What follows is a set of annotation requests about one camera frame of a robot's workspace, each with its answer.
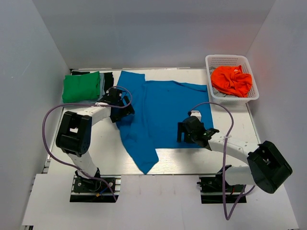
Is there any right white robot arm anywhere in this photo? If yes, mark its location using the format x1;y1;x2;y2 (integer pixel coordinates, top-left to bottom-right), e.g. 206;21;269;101
177;116;293;194

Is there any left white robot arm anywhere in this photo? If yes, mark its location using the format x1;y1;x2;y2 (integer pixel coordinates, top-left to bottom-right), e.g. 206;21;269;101
56;86;135;191

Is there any folded black t-shirt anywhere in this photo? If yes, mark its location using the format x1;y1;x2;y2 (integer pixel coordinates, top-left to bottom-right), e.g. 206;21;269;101
71;71;114;98

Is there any folded green t-shirt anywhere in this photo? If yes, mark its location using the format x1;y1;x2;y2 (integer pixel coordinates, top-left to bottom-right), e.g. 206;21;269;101
61;71;101;104

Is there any grey t-shirt in basket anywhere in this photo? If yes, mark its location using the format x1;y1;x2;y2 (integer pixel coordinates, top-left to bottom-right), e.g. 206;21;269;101
209;67;227;97

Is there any white plastic basket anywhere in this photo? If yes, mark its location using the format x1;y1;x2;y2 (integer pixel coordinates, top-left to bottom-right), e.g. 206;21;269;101
205;54;259;104

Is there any orange t-shirt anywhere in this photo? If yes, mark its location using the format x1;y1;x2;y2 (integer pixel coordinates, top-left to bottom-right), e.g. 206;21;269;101
211;66;252;98

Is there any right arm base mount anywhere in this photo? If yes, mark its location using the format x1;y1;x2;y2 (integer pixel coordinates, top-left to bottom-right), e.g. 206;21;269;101
197;176;243;204

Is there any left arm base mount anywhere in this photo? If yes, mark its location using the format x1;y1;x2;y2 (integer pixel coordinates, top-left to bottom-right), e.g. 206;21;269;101
70;175;121;203

